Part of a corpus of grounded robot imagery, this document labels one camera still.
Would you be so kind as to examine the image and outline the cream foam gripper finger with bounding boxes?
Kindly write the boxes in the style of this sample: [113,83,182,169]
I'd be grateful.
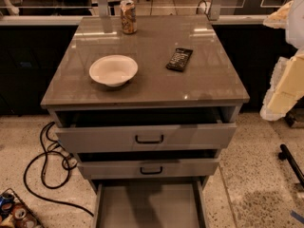
[267,53,304,114]

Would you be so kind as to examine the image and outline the grey middle drawer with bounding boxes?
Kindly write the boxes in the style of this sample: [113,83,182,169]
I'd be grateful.
[78,150,219,180]

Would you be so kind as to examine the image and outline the wire basket of cans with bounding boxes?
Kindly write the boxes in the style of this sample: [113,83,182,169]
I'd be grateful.
[0,188,45,228]

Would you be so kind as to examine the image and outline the glass barrier with posts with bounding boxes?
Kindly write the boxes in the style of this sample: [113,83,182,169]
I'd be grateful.
[0,0,291,26]

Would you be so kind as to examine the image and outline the grey drawer cabinet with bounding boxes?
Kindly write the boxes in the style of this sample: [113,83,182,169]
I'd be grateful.
[40,14,251,195]

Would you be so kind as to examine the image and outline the black snack bar wrapper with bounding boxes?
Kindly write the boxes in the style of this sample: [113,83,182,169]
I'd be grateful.
[166,47,193,72]

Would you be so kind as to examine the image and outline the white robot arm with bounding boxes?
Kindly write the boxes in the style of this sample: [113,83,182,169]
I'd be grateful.
[260,0,304,121]

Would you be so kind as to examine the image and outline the black floor cable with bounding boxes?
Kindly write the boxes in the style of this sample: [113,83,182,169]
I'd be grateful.
[23,121,95,218]

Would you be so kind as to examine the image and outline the grey top drawer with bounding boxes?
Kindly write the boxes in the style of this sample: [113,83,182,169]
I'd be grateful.
[56,120,237,153]

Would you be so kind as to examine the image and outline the white bowl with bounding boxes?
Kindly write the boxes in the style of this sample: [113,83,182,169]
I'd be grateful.
[89,55,138,87]

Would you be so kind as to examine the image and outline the grey bottom drawer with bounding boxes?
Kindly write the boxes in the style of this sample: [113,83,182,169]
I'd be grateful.
[91,179,210,228]

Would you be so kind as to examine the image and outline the orange soda can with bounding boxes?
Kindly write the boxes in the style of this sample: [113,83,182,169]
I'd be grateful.
[120,0,137,34]

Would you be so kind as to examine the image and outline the grey drawer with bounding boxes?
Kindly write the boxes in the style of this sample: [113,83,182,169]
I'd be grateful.
[78,150,219,180]
[56,120,237,153]
[91,179,210,228]

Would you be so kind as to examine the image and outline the black floor bar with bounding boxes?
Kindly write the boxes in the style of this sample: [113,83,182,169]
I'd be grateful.
[278,144,304,188]

